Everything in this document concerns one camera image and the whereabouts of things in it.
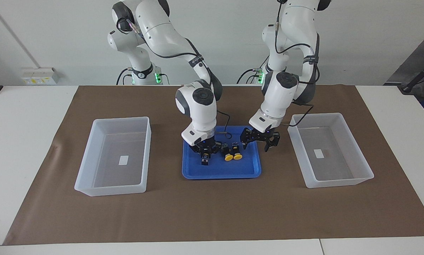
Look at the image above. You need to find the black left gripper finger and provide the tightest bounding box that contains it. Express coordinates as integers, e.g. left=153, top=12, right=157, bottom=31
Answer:
left=264, top=135, right=280, bottom=153
left=240, top=128, right=253, bottom=149

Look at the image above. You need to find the yellow push button switch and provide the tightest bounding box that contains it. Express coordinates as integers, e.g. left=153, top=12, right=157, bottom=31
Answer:
left=231, top=142, right=244, bottom=160
left=219, top=142, right=234, bottom=162

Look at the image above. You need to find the blue plastic tray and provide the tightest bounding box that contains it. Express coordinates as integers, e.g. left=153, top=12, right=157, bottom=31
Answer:
left=182, top=126, right=262, bottom=180

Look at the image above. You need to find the brown table mat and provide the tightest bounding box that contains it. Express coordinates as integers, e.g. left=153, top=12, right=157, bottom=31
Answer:
left=3, top=84, right=424, bottom=246

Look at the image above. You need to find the translucent white plastic box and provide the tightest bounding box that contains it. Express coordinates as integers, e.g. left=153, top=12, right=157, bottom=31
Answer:
left=74, top=116, right=152, bottom=197
left=287, top=113, right=375, bottom=189

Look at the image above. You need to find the black tripod stand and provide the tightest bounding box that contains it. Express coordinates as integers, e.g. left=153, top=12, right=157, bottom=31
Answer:
left=398, top=58, right=424, bottom=94

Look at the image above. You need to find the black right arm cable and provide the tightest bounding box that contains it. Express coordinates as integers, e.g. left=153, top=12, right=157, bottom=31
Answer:
left=116, top=18, right=234, bottom=139

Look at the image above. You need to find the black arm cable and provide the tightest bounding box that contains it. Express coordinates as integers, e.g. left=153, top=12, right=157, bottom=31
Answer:
left=116, top=18, right=234, bottom=139
left=274, top=0, right=320, bottom=128

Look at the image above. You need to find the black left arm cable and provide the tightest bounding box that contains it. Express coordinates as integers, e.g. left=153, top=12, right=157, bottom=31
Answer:
left=274, top=0, right=320, bottom=128

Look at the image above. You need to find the white wall socket box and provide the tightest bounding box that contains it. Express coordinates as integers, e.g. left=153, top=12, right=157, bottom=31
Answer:
left=21, top=67, right=61, bottom=85

